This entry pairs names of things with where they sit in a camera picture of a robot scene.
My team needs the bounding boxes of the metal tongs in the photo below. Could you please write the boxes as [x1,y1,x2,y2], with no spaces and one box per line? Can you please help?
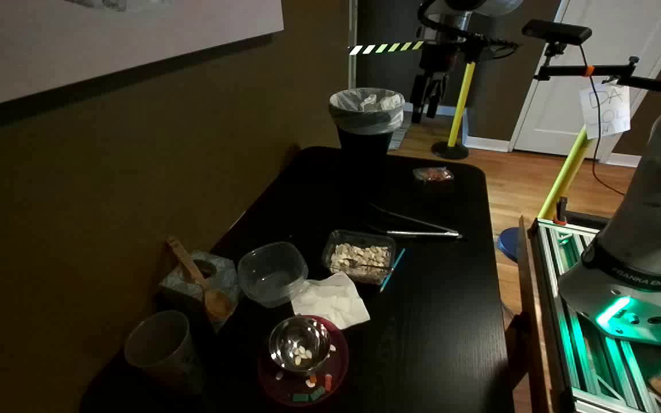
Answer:
[365,204,461,238]

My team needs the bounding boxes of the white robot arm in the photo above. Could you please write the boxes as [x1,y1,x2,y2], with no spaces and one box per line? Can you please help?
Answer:
[558,117,661,345]

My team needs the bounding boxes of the clear container with food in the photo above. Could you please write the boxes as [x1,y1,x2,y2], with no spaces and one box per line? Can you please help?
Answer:
[323,230,396,283]

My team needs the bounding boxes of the black trash bin white liner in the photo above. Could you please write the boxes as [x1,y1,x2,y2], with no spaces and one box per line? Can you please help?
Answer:
[327,87,407,161]

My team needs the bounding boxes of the white paper napkin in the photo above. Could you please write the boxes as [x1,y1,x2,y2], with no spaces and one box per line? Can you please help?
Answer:
[288,272,369,329]

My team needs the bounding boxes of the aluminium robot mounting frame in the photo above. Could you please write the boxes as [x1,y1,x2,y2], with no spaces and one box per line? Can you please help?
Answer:
[528,219,661,413]

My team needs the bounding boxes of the grey stone mortar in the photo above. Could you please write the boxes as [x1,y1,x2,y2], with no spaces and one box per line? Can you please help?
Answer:
[158,253,238,309]

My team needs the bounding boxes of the silver metal bowl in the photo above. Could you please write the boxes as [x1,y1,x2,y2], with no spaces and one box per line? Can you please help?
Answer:
[268,313,331,374]

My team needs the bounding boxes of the small snack packet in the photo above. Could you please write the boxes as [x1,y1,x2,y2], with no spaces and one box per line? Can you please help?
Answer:
[412,166,455,184]

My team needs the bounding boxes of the whiteboard on wall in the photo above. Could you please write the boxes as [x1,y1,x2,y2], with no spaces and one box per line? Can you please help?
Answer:
[0,0,285,102]

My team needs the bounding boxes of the yellow stanchion post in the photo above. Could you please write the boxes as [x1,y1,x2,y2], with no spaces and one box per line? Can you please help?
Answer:
[431,62,478,157]

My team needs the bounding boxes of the yellow leaning pole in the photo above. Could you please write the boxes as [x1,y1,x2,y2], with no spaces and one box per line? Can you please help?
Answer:
[539,129,589,219]

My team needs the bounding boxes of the striped barrier tape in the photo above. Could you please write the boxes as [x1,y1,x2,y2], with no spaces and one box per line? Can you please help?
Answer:
[348,39,424,56]

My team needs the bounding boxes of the blue straw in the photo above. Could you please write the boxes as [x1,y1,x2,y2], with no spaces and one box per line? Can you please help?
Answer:
[378,247,408,293]

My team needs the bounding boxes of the white mug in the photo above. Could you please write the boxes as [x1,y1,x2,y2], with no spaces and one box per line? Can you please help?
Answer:
[124,309,201,394]

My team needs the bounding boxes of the white door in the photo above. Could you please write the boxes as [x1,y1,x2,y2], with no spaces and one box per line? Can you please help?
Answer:
[512,0,661,155]

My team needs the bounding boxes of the black camera on stand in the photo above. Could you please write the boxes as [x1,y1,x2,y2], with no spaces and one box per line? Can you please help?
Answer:
[521,18,661,99]

